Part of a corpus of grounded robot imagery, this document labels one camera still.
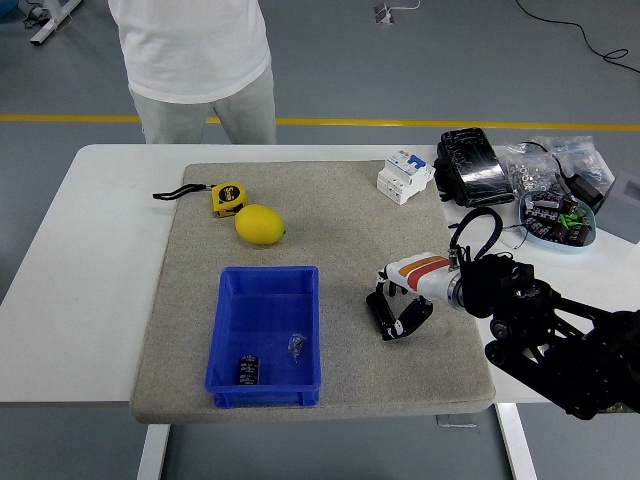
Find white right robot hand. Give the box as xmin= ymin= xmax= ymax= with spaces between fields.
xmin=374 ymin=253 xmax=459 ymax=343

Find long dark cylindrical battery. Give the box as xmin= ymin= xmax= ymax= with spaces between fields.
xmin=365 ymin=292 xmax=401 ymax=340

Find short dark cylindrical battery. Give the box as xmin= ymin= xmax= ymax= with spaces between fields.
xmin=235 ymin=353 xmax=262 ymax=388

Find blue plastic box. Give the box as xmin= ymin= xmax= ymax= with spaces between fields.
xmin=204 ymin=265 xmax=321 ymax=409

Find grey box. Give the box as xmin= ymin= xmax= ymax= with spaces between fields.
xmin=594 ymin=170 xmax=640 ymax=244

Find grey-brown mat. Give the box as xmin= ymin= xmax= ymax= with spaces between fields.
xmin=128 ymin=159 xmax=497 ymax=426

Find white circuit breaker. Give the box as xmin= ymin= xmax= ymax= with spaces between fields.
xmin=376 ymin=148 xmax=436 ymax=206

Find black glossy device case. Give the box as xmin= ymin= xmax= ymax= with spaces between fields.
xmin=433 ymin=127 xmax=517 ymax=209

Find clear bag of metal washers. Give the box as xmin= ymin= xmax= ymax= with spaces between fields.
xmin=497 ymin=142 xmax=564 ymax=194

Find small clear plastic scrap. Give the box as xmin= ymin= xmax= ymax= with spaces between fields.
xmin=287 ymin=331 xmax=307 ymax=362

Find light blue bowl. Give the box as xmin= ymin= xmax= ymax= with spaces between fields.
xmin=518 ymin=189 xmax=599 ymax=254

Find green small parts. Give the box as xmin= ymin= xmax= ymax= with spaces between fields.
xmin=549 ymin=212 xmax=589 ymax=231

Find yellow lemon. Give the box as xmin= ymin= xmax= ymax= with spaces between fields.
xmin=234 ymin=203 xmax=287 ymax=247

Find clear bag of small parts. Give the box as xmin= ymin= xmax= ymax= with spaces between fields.
xmin=532 ymin=134 xmax=616 ymax=186

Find yellow tape measure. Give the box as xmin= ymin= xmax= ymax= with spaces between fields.
xmin=152 ymin=181 xmax=249 ymax=219

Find person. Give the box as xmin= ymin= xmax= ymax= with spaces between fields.
xmin=107 ymin=0 xmax=278 ymax=146

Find white table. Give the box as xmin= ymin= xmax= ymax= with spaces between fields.
xmin=0 ymin=144 xmax=640 ymax=480

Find white floor stand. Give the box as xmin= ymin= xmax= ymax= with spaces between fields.
xmin=29 ymin=0 xmax=84 ymax=49

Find thin wire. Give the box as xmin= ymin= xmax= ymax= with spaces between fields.
xmin=502 ymin=224 xmax=531 ymax=251

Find black power adapter with cord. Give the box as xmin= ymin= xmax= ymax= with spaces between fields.
xmin=519 ymin=142 xmax=605 ymax=209

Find black floor cable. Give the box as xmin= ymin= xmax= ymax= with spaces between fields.
xmin=514 ymin=0 xmax=640 ymax=76

